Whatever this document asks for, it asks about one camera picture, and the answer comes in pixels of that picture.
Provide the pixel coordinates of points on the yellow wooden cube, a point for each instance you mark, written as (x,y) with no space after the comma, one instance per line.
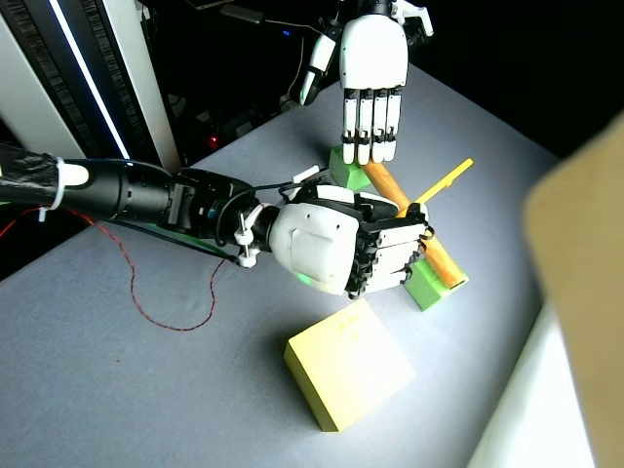
(346,361)

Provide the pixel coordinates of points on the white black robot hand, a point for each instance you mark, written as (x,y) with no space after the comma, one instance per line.
(317,244)
(373,53)

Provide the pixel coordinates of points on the grey table cloth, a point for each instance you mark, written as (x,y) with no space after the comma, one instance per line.
(146,390)

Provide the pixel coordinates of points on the white black robot body column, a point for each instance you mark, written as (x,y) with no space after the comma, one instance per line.
(136,73)

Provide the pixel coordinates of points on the brown cardboard sheet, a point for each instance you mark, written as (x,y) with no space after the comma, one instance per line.
(585,268)

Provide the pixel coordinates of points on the green wooden support block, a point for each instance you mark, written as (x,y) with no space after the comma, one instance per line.
(426,290)
(348,175)

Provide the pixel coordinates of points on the round wooden dowel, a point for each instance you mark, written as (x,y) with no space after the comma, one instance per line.
(390,187)

